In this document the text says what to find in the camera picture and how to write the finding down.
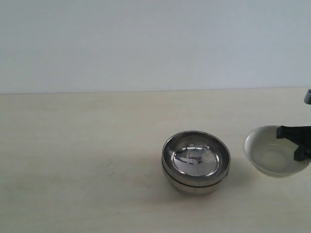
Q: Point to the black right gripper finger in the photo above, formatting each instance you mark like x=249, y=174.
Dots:
x=300, y=135

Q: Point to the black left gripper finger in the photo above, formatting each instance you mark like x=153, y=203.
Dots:
x=301, y=154

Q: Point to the white ceramic bowl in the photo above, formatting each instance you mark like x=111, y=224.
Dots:
x=271, y=156

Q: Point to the plain steel bowl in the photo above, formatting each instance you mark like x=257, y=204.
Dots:
x=195, y=159

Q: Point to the ribbed steel bowl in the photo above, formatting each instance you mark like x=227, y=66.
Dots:
x=194, y=189

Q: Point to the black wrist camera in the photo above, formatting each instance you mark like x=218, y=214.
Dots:
x=307, y=98

